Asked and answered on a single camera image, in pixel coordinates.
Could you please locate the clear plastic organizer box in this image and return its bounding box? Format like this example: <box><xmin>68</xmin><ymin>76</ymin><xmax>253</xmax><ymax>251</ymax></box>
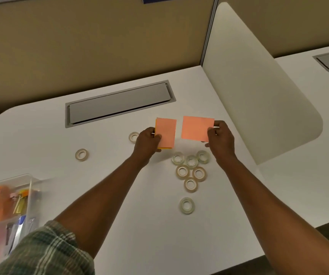
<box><xmin>0</xmin><ymin>173</ymin><xmax>53</xmax><ymax>275</ymax></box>

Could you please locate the orange sticky note pad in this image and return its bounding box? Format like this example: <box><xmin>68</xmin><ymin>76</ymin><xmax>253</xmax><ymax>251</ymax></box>
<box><xmin>154</xmin><ymin>118</ymin><xmax>173</xmax><ymax>150</ymax></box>

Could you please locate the person's left hand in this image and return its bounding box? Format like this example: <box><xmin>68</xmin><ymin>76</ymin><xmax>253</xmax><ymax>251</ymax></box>
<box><xmin>131</xmin><ymin>127</ymin><xmax>162</xmax><ymax>167</ymax></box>

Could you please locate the tan partition panel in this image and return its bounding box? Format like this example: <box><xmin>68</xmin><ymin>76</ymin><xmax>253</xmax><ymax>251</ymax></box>
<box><xmin>219</xmin><ymin>0</ymin><xmax>329</xmax><ymax>58</ymax></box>
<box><xmin>0</xmin><ymin>0</ymin><xmax>219</xmax><ymax>118</ymax></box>

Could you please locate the person's right forearm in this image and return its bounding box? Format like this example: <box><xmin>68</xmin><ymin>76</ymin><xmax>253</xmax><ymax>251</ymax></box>
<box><xmin>216</xmin><ymin>157</ymin><xmax>329</xmax><ymax>275</ymax></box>

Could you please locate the white divider panel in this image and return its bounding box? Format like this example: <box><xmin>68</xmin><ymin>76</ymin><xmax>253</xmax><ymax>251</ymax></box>
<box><xmin>201</xmin><ymin>2</ymin><xmax>324</xmax><ymax>166</ymax></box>

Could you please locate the person's left forearm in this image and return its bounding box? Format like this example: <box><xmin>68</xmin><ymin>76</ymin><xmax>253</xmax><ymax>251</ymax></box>
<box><xmin>53</xmin><ymin>154</ymin><xmax>153</xmax><ymax>260</ymax></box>

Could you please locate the yellow tube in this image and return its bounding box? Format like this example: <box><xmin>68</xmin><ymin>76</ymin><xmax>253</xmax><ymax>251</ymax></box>
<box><xmin>13</xmin><ymin>197</ymin><xmax>25</xmax><ymax>215</ymax></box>

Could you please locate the person's right hand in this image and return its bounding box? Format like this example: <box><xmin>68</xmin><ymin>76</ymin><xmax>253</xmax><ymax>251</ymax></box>
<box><xmin>205</xmin><ymin>120</ymin><xmax>236</xmax><ymax>167</ymax></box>

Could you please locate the green plaid shirt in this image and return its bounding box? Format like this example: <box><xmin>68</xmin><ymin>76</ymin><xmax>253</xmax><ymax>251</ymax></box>
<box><xmin>0</xmin><ymin>220</ymin><xmax>96</xmax><ymax>275</ymax></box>

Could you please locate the green clear tape roll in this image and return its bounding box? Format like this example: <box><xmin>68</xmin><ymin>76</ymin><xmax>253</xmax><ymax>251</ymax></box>
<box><xmin>179</xmin><ymin>197</ymin><xmax>196</xmax><ymax>215</ymax></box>
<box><xmin>185</xmin><ymin>155</ymin><xmax>199</xmax><ymax>168</ymax></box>
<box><xmin>196</xmin><ymin>150</ymin><xmax>211</xmax><ymax>165</ymax></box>
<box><xmin>171</xmin><ymin>152</ymin><xmax>185</xmax><ymax>166</ymax></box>

